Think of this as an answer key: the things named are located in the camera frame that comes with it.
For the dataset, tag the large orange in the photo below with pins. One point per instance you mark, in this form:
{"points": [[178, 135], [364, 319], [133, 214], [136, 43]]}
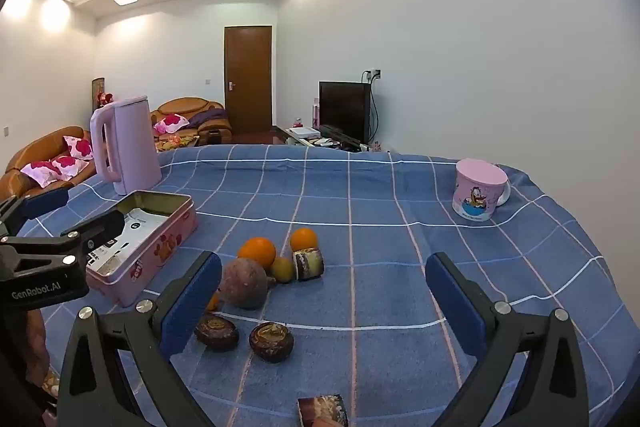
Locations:
{"points": [[257, 252]]}

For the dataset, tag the brown wooden door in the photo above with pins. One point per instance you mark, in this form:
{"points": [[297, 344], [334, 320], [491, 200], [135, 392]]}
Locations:
{"points": [[248, 77]]}

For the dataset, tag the square ceiling light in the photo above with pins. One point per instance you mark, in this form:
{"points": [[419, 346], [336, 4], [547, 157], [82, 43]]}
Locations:
{"points": [[125, 0]]}

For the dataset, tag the white wall socket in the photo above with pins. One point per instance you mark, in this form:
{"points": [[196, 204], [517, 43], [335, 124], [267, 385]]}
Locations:
{"points": [[372, 74]]}

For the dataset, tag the dark mangosteen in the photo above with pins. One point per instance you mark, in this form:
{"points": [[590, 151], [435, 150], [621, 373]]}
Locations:
{"points": [[216, 332], [270, 341]]}

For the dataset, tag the pink electric kettle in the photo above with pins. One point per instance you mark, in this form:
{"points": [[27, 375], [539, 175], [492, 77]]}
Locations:
{"points": [[132, 142]]}

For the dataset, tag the person's left hand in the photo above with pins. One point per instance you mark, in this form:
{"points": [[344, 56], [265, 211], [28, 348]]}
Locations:
{"points": [[39, 347]]}

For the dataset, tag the pink floral pillow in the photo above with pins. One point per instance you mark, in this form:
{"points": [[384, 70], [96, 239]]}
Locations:
{"points": [[40, 172], [171, 123], [70, 163], [79, 147]]}

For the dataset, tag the blue plaid tablecloth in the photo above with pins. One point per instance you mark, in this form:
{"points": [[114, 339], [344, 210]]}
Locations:
{"points": [[375, 187]]}

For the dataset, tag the printed paper sheet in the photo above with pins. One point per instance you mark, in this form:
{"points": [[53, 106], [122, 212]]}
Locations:
{"points": [[135, 227]]}

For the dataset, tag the pink tin box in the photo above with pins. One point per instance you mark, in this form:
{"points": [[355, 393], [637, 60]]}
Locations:
{"points": [[165, 252]]}

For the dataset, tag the brown purple sweet potato piece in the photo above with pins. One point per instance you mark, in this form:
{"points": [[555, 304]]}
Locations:
{"points": [[322, 411]]}

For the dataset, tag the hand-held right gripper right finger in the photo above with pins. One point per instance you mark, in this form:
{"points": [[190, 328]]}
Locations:
{"points": [[452, 302]]}

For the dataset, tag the tv stand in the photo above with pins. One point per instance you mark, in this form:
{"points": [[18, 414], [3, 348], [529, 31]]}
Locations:
{"points": [[330, 144]]}

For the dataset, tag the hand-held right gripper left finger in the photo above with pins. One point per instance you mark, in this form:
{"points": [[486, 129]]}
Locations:
{"points": [[192, 302]]}

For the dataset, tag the brown leather sofa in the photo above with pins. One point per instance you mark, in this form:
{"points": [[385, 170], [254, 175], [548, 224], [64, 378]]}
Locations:
{"points": [[45, 142]]}

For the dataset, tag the brown wall hanging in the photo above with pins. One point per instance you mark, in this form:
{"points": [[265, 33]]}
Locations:
{"points": [[98, 89]]}

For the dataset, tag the coffee table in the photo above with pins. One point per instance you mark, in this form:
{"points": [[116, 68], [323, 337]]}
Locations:
{"points": [[180, 141]]}

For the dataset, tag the pink cartoon mug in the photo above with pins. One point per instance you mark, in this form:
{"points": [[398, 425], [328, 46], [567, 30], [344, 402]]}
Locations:
{"points": [[477, 192]]}

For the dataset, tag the pale purple sweet potato piece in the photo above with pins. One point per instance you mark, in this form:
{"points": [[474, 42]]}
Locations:
{"points": [[307, 263]]}

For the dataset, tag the brown leather armchair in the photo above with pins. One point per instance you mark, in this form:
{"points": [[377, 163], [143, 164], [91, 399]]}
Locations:
{"points": [[180, 107]]}

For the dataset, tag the white flat box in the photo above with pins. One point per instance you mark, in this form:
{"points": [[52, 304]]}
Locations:
{"points": [[303, 132]]}

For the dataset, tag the brown passion fruit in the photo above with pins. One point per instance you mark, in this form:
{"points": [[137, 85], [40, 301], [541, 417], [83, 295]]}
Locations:
{"points": [[244, 283]]}

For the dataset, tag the green kiwi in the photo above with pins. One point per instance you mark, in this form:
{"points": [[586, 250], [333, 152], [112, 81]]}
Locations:
{"points": [[282, 269]]}

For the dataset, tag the purple blanket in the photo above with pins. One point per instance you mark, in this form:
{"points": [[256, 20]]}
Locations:
{"points": [[210, 114]]}

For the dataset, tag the black television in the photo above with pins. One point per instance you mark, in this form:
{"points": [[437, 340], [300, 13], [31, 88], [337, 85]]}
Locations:
{"points": [[344, 109]]}

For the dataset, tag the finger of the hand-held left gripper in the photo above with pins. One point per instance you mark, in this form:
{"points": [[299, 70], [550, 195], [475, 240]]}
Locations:
{"points": [[45, 202], [97, 229]]}

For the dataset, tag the small orange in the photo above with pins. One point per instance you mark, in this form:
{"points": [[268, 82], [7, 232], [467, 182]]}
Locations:
{"points": [[304, 239]]}

